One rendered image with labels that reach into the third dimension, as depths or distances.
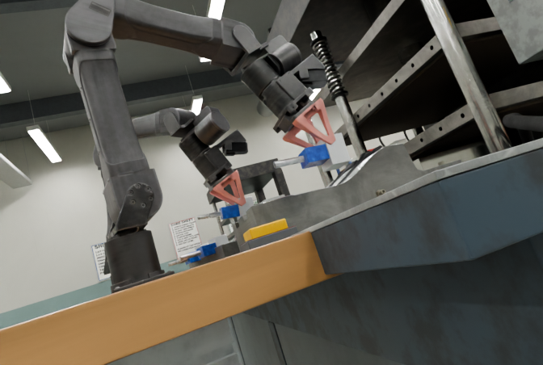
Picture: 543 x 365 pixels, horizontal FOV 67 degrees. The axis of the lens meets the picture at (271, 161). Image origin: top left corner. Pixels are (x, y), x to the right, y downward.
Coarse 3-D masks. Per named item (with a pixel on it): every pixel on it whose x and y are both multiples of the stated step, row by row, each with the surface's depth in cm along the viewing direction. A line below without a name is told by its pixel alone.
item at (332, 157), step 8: (336, 136) 73; (320, 144) 75; (328, 144) 72; (336, 144) 73; (344, 144) 73; (304, 152) 72; (312, 152) 72; (320, 152) 72; (328, 152) 72; (336, 152) 72; (344, 152) 73; (280, 160) 72; (288, 160) 72; (296, 160) 72; (304, 160) 73; (312, 160) 71; (320, 160) 72; (328, 160) 73; (336, 160) 72; (344, 160) 72; (304, 168) 74; (328, 168) 74; (336, 168) 76
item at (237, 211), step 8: (248, 200) 96; (224, 208) 94; (232, 208) 95; (240, 208) 95; (248, 208) 95; (200, 216) 94; (208, 216) 95; (216, 216) 95; (224, 216) 94; (232, 216) 94; (240, 216) 95
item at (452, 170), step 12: (528, 144) 18; (540, 144) 19; (492, 156) 18; (504, 156) 18; (444, 168) 17; (456, 168) 17; (468, 168) 17; (420, 180) 18; (432, 180) 17; (396, 192) 20; (408, 192) 19; (360, 204) 23; (372, 204) 22; (336, 216) 27; (348, 216) 25; (312, 228) 31
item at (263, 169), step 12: (240, 168) 563; (252, 168) 568; (264, 168) 572; (276, 168) 577; (240, 180) 560; (252, 180) 587; (264, 180) 618; (276, 180) 574; (228, 192) 617; (252, 192) 688; (288, 192) 571; (228, 204) 556; (228, 240) 631
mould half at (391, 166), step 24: (360, 168) 87; (384, 168) 88; (408, 168) 89; (432, 168) 91; (312, 192) 83; (336, 192) 84; (360, 192) 85; (264, 216) 79; (288, 216) 80; (312, 216) 81; (240, 240) 98
